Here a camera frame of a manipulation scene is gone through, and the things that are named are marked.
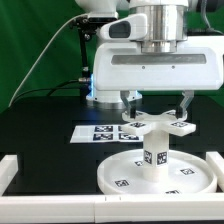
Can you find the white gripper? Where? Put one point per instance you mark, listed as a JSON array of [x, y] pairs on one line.
[[196, 65]]

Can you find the white cross table base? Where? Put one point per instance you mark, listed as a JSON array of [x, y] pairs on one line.
[[145, 123]]

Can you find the white round table top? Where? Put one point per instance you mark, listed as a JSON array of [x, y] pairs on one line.
[[131, 172]]

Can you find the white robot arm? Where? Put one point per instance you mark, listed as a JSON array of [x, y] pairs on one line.
[[153, 45]]

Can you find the marker tag sheet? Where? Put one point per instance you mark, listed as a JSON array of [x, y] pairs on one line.
[[102, 134]]

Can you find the white right fence bar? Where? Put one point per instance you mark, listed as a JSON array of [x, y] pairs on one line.
[[216, 162]]

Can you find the white fence bar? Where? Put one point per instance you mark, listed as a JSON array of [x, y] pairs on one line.
[[101, 208], [216, 162], [8, 169]]

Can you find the white front fence bar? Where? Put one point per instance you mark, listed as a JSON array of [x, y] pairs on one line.
[[101, 208]]

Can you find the green backdrop curtain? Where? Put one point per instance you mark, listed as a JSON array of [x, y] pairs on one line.
[[37, 50]]

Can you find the white left fence bar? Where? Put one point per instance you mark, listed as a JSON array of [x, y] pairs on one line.
[[8, 169]]

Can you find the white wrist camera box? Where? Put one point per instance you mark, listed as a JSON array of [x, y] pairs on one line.
[[133, 27]]

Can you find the black camera on stand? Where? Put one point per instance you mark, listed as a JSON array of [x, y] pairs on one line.
[[85, 30]]

